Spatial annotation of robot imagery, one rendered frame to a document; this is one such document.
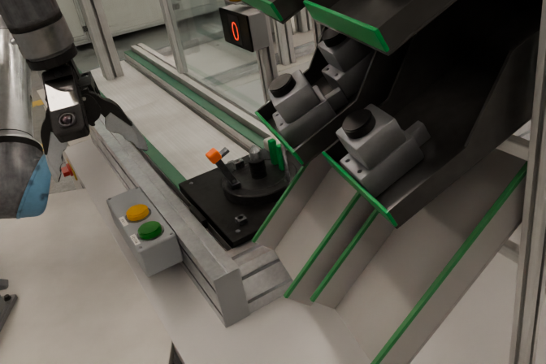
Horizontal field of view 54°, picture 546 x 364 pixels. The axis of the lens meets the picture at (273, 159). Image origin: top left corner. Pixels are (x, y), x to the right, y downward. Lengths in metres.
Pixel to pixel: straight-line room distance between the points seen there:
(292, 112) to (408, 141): 0.15
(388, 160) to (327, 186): 0.26
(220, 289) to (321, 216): 0.20
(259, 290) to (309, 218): 0.18
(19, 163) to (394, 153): 0.72
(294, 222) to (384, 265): 0.18
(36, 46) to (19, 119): 0.32
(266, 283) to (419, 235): 0.32
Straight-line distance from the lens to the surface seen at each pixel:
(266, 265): 0.86
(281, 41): 1.85
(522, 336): 0.65
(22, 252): 1.24
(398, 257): 0.65
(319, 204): 0.75
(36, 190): 1.03
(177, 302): 0.95
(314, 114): 0.60
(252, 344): 0.85
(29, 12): 0.80
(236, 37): 1.09
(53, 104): 0.82
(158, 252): 0.94
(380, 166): 0.50
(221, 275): 0.82
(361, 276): 0.68
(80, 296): 1.05
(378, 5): 0.48
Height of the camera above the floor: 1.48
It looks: 29 degrees down
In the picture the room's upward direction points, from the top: 10 degrees counter-clockwise
